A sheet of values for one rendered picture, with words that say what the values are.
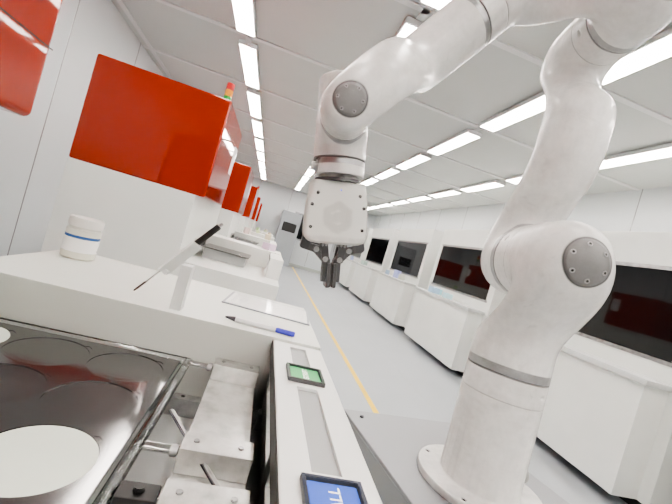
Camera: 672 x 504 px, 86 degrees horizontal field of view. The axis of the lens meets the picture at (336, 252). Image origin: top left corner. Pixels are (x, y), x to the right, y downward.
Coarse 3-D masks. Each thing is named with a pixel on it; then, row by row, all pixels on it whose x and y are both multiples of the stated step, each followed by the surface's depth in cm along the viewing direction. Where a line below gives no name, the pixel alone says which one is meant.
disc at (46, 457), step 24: (24, 432) 36; (48, 432) 36; (72, 432) 37; (0, 456) 32; (24, 456) 33; (48, 456) 34; (72, 456) 34; (96, 456) 35; (0, 480) 30; (24, 480) 30; (48, 480) 31; (72, 480) 32
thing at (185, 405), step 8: (160, 392) 59; (176, 392) 61; (176, 400) 59; (184, 400) 59; (192, 400) 60; (200, 400) 61; (152, 408) 59; (168, 408) 59; (176, 408) 59; (184, 408) 60; (192, 408) 60; (184, 416) 60; (192, 416) 60
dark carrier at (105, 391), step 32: (0, 352) 48; (32, 352) 51; (64, 352) 53; (96, 352) 56; (128, 352) 59; (0, 384) 42; (32, 384) 44; (64, 384) 45; (96, 384) 47; (128, 384) 50; (160, 384) 52; (0, 416) 37; (32, 416) 38; (64, 416) 40; (96, 416) 41; (128, 416) 43; (96, 480) 32
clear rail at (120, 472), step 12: (180, 372) 57; (168, 384) 53; (168, 396) 49; (156, 420) 43; (144, 432) 40; (132, 444) 38; (144, 444) 39; (132, 456) 36; (120, 468) 34; (108, 480) 33; (120, 480) 33; (108, 492) 31
